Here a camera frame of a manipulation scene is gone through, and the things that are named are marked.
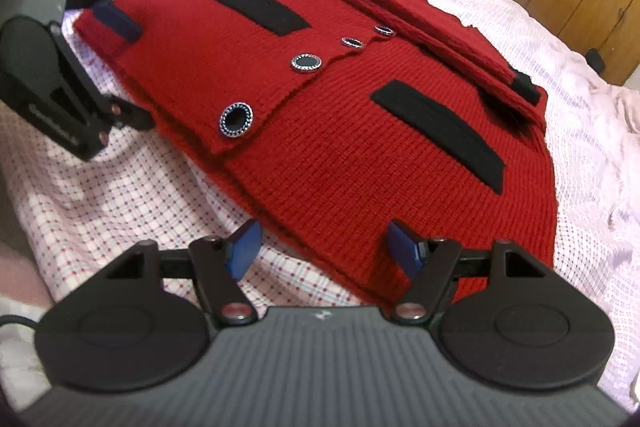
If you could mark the small black box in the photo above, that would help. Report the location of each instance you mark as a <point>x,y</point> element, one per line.
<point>596,60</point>

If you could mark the white pink checkered bedspread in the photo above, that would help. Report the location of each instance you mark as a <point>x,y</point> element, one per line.
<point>575,132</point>

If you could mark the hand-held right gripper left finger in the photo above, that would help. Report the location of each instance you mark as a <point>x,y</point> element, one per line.
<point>245,249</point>

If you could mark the red knitted cardigan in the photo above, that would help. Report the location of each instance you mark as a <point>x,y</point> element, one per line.
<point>350,132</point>

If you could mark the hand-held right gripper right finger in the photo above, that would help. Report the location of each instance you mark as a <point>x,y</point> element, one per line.
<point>406,252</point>

